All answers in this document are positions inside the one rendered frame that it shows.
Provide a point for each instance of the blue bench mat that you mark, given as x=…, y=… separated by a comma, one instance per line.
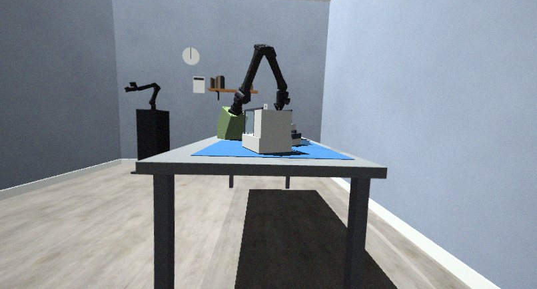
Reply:
x=306, y=149

